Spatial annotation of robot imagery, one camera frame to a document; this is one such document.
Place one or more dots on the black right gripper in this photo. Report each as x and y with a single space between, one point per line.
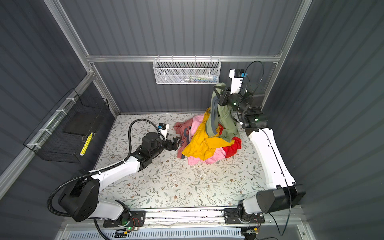
223 97

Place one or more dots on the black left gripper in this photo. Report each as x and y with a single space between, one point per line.
170 147

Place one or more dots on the olive green cloth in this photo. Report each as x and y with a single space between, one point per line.
221 115

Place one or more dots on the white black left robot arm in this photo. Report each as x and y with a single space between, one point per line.
80 198

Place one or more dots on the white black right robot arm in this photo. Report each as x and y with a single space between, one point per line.
282 192

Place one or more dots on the dusty rose cloth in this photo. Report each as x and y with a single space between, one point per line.
183 129

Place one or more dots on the yellow cloth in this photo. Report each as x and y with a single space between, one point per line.
201 145

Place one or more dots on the light pink cloth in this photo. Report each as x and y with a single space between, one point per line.
219 152

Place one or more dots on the red cloth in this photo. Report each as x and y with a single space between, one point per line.
231 136

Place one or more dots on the yellow marker pen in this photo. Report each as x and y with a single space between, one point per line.
86 144

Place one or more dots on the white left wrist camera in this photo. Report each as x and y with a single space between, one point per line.
163 128

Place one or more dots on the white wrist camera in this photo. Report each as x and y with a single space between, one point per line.
163 128
237 77

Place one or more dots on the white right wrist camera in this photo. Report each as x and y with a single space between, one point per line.
237 77

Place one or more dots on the white wire wall basket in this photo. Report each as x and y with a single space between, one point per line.
187 72

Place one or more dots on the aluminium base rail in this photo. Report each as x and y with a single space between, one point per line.
216 217

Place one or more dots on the black wire wall basket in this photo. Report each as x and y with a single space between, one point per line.
61 137

